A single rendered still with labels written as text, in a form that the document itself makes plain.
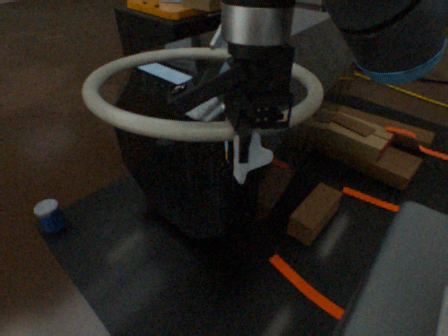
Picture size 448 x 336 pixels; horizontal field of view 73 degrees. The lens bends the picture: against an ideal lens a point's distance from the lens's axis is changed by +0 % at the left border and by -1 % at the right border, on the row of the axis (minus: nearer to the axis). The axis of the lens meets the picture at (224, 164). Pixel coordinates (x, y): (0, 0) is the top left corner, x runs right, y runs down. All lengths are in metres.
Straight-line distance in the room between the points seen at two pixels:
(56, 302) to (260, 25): 1.31
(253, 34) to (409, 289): 0.34
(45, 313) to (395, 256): 1.28
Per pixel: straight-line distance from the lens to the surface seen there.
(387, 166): 1.91
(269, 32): 0.39
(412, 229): 0.49
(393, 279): 0.42
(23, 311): 1.51
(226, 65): 0.42
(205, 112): 0.94
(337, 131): 1.90
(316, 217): 1.44
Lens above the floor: 1.17
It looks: 39 degrees down
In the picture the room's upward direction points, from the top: straight up
